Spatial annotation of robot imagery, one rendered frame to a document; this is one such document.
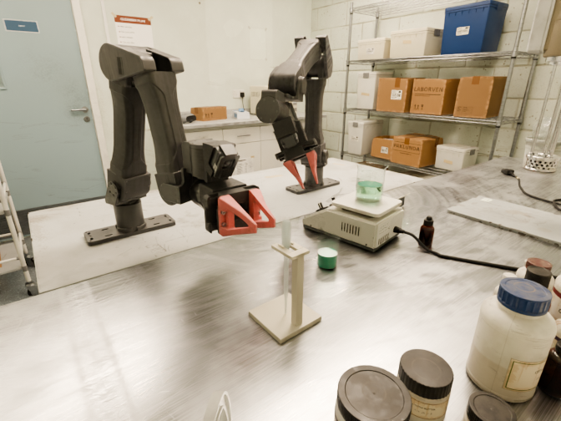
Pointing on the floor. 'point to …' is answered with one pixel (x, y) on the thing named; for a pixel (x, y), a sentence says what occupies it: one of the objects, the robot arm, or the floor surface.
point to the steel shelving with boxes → (432, 86)
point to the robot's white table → (149, 245)
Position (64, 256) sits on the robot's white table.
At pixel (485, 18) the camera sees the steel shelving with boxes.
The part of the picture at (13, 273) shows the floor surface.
